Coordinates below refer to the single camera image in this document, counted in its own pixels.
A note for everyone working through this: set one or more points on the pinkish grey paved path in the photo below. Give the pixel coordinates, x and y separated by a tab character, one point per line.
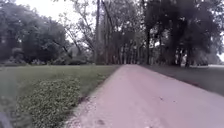
146	100

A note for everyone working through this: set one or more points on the row of bushes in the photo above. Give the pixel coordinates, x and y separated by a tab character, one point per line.
36	61

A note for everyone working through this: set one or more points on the grass verge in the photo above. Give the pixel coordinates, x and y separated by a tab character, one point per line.
203	76

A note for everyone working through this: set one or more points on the wood of trees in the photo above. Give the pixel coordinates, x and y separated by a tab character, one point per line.
133	30

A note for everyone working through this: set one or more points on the grass lawn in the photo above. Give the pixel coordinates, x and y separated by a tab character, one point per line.
50	86

